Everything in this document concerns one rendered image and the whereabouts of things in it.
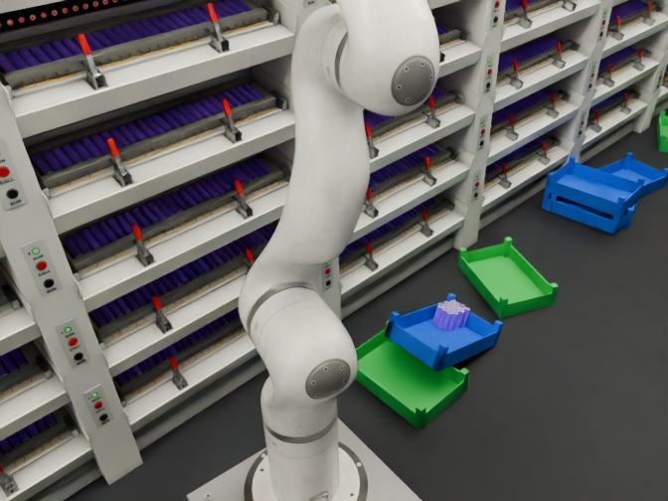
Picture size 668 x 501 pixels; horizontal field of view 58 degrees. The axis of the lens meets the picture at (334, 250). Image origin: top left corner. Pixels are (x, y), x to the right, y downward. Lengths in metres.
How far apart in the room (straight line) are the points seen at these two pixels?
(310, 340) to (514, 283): 1.46
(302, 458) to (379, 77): 0.61
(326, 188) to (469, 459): 1.06
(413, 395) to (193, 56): 1.07
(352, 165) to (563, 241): 1.76
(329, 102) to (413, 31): 0.16
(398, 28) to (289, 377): 0.44
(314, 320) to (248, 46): 0.71
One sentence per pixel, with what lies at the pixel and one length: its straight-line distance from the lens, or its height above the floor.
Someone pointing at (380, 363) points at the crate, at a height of 0.00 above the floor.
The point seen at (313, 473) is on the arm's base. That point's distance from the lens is 1.03.
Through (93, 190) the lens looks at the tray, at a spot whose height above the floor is 0.76.
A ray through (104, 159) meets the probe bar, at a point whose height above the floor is 0.80.
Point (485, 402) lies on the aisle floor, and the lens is 1.78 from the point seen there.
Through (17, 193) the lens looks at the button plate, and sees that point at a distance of 1.20.
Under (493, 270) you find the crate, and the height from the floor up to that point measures 0.00.
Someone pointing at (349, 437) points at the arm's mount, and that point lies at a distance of 1.22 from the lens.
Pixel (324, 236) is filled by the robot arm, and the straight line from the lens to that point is 0.76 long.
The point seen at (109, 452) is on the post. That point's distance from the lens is 1.64.
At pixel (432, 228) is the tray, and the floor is 0.16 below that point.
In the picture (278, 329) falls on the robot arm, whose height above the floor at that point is 0.79.
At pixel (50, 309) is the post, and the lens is 1.33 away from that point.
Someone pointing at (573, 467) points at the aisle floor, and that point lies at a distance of 1.70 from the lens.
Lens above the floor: 1.34
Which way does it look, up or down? 36 degrees down
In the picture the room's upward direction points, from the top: 3 degrees counter-clockwise
